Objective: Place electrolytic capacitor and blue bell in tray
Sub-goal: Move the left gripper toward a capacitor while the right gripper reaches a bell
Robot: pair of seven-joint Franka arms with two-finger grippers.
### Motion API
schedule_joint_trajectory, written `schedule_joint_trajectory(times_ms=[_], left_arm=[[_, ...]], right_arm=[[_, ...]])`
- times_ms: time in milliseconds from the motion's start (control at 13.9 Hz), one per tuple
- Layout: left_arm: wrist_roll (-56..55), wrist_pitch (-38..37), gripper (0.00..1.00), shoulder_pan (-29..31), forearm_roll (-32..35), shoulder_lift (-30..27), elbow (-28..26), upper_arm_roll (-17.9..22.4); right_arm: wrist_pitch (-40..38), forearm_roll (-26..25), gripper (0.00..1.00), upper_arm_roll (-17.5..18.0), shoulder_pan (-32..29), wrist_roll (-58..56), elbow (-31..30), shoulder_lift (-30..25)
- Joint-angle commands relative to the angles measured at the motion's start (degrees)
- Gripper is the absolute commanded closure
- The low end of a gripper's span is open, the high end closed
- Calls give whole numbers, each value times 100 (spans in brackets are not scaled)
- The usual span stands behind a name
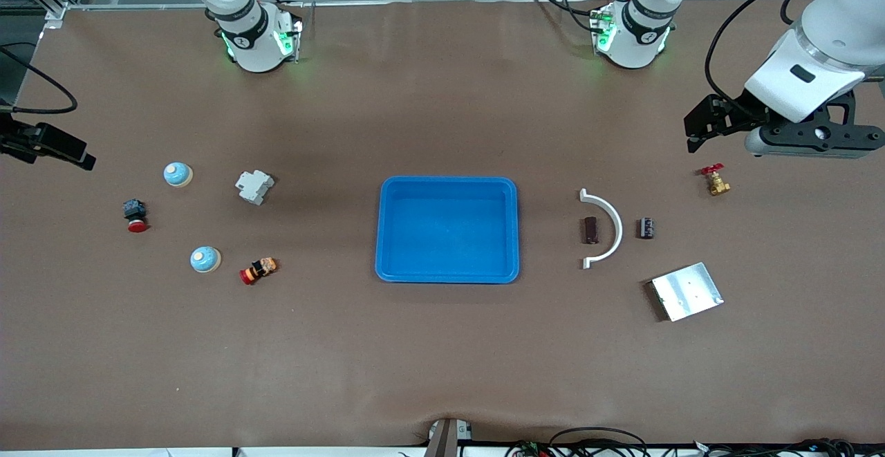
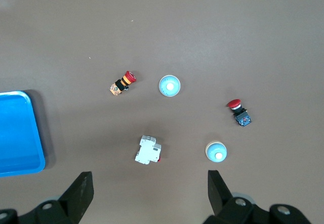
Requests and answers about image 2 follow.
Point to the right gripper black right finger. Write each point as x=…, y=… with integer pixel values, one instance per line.
x=219, y=196

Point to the red push button black base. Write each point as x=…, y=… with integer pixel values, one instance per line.
x=238, y=110

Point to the blue bell cream button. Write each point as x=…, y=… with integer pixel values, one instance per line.
x=216, y=153
x=169, y=85

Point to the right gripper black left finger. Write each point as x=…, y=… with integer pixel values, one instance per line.
x=76, y=196

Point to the blue plastic tray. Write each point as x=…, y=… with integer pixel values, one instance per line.
x=17, y=133

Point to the red yellow emergency stop button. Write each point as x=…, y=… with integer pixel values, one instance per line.
x=126, y=79

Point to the white circuit breaker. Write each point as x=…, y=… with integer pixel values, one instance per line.
x=146, y=150

